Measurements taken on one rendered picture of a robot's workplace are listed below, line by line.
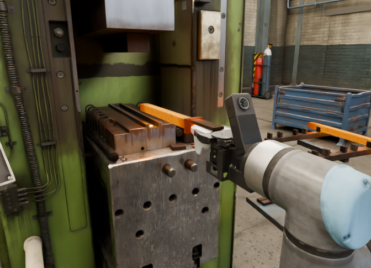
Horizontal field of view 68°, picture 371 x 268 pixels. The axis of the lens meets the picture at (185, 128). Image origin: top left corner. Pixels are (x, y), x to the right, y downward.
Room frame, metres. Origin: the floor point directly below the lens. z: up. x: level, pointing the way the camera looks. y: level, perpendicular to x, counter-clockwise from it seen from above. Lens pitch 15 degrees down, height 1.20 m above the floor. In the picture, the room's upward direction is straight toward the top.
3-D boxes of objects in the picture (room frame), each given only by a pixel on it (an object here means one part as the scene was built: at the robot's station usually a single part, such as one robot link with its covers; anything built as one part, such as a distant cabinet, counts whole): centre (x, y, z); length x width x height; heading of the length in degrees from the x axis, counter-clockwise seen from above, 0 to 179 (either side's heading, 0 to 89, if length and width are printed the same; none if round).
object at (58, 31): (0.85, 0.37, 1.24); 0.03 x 0.03 x 0.07; 30
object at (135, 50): (1.04, 0.22, 1.24); 0.30 x 0.07 x 0.06; 30
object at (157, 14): (0.99, 0.22, 1.32); 0.42 x 0.20 x 0.10; 30
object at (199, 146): (0.57, -0.03, 1.02); 0.09 x 0.03 x 0.06; 33
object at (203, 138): (0.53, -0.05, 1.05); 0.09 x 0.05 x 0.02; 33
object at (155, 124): (1.01, 0.20, 0.99); 0.42 x 0.05 x 0.01; 30
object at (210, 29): (1.08, -0.09, 1.27); 0.09 x 0.02 x 0.17; 120
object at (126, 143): (0.99, 0.22, 0.96); 0.42 x 0.20 x 0.09; 30
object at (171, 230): (1.03, 0.18, 0.69); 0.56 x 0.38 x 0.45; 30
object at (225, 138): (0.49, -0.10, 1.02); 0.12 x 0.08 x 0.09; 30
